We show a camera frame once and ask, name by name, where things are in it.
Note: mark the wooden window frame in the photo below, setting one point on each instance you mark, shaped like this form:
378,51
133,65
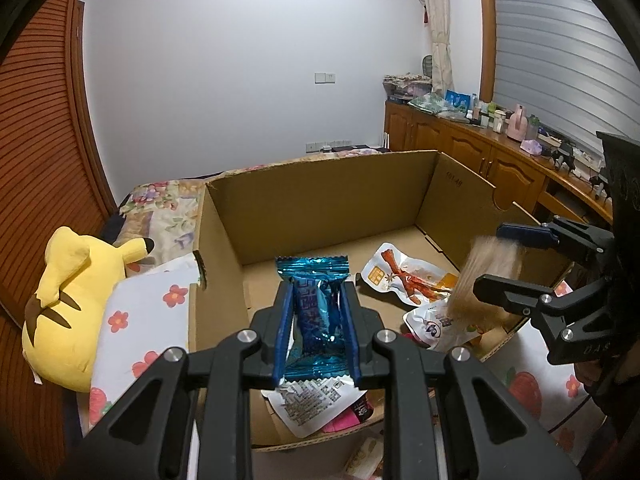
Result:
485,30

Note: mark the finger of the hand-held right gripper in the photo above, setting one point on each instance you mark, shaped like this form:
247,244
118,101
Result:
505,292
520,234

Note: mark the person's dark clothing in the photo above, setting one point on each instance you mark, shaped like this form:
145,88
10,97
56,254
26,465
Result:
625,440

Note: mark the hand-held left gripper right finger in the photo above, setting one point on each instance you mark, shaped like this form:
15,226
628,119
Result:
350,330

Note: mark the green patterned cloth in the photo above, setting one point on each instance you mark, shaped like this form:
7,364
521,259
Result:
427,102

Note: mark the row of small bottles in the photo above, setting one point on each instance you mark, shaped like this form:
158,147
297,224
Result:
487,112

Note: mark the yellow plush toy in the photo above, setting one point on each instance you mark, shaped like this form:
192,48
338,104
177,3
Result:
75,300

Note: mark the wooden slatted wardrobe door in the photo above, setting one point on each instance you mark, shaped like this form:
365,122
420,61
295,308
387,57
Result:
40,160

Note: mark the white orange snack packet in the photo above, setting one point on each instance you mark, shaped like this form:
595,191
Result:
400,275

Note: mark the pink bottle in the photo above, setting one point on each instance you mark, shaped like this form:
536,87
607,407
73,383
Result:
517,122

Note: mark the small grey fan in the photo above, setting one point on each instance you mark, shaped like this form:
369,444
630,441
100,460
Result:
426,65

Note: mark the brown cardboard box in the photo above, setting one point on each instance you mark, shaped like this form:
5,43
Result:
325,210

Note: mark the dark red snack packet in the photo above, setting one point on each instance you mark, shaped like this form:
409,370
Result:
362,407

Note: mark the long wooden cabinet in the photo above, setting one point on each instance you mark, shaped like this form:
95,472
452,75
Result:
475,155

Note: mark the white wall switch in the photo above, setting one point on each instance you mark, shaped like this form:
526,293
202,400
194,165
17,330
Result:
325,78

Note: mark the stack of folded cloths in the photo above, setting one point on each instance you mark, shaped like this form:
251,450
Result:
405,85

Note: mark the beige curtain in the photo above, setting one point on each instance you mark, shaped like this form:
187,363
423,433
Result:
440,35

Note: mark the purple pouch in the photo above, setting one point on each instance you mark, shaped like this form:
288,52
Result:
531,146

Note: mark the black figurines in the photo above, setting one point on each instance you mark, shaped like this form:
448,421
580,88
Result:
565,155

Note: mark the white printed snack packet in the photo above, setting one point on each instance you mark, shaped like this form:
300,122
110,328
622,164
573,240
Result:
310,400

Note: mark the clear brown snack packet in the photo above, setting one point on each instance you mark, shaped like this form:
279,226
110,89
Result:
482,280

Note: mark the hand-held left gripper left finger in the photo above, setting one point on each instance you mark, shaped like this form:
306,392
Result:
282,330

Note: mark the blue box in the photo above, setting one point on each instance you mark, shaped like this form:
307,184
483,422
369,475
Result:
457,100

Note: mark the grey window blind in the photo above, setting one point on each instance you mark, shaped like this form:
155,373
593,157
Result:
560,50

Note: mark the pink snack packet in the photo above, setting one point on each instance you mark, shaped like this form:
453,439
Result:
340,422

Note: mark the person's right hand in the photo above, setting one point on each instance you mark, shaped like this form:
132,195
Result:
587,377

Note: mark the pale yellow snack packet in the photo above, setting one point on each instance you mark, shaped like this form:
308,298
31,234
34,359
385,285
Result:
365,455

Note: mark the white blue snack packet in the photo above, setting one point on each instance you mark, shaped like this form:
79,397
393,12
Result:
440,330

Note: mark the white floral blanket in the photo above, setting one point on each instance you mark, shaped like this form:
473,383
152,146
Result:
145,320

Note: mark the white wall socket strip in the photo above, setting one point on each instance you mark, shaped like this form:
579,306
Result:
327,146

